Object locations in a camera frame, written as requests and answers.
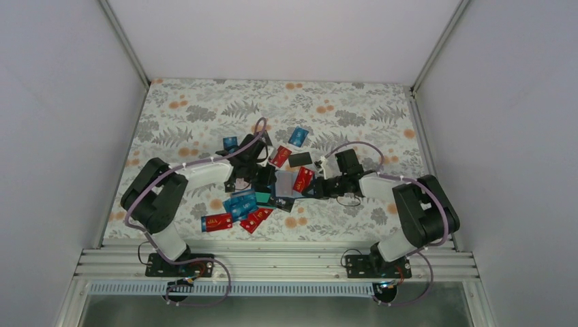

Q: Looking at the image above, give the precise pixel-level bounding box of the light blue card far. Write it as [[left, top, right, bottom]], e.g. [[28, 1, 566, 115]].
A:
[[288, 127, 309, 147]]

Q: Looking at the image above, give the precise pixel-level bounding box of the blue card upper left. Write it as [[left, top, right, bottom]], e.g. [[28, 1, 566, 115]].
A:
[[222, 136, 239, 153]]

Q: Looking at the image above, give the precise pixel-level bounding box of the aluminium corner frame post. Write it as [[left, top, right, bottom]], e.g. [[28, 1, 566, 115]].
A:
[[97, 0, 150, 90]]

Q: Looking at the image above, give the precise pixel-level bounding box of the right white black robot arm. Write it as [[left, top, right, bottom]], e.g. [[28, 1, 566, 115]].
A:
[[301, 149, 461, 277]]

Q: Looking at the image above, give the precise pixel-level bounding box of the blue card left pile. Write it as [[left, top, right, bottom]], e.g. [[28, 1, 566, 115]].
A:
[[222, 189, 258, 222]]

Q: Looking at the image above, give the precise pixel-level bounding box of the red card left pile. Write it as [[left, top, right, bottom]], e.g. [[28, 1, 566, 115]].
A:
[[204, 213, 233, 232]]

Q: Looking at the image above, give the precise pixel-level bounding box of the red VIP card gold text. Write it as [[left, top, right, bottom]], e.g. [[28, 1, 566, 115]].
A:
[[292, 167, 315, 193]]

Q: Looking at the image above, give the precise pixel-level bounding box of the dark blue card holder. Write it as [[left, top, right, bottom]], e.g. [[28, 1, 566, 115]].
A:
[[271, 170, 305, 199]]

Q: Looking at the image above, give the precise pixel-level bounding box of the right aluminium frame post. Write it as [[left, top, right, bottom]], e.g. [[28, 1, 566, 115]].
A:
[[410, 0, 471, 96]]

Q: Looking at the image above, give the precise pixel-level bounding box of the floral patterned table mat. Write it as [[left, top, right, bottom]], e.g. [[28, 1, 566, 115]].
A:
[[117, 79, 427, 241]]

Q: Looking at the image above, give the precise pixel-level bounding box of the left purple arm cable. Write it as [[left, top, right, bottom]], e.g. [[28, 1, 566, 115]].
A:
[[123, 117, 268, 309]]

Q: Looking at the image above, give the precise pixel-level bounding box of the red card centre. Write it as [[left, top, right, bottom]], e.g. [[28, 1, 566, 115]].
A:
[[269, 146, 292, 168]]

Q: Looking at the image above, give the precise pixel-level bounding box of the red VIP card front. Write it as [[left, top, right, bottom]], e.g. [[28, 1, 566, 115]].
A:
[[240, 208, 273, 234]]

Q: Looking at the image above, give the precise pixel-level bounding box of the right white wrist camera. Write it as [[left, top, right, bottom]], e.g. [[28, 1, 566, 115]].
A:
[[314, 155, 336, 179]]

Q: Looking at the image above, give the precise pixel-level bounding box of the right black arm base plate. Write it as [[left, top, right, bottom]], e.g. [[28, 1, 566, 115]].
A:
[[344, 254, 412, 279]]

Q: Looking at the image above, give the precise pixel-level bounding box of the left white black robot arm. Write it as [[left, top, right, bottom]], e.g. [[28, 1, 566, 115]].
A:
[[121, 134, 269, 276]]

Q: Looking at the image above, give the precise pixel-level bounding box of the small black LOGO card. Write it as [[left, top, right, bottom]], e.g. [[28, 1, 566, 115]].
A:
[[268, 198, 295, 213]]

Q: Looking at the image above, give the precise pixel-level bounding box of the perforated grey cable duct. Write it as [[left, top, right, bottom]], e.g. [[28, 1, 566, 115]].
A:
[[88, 281, 374, 298]]

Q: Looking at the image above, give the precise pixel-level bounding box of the teal green card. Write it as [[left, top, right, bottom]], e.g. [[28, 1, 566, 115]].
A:
[[255, 192, 274, 208]]

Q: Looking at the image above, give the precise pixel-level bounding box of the aluminium mounting rail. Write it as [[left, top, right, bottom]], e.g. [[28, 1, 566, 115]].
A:
[[74, 239, 479, 282]]

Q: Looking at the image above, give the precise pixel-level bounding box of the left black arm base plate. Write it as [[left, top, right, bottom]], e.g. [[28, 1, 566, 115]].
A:
[[144, 253, 213, 278]]

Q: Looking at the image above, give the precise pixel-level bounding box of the blue card front bottom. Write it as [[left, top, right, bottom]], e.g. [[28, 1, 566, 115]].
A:
[[201, 217, 210, 232]]

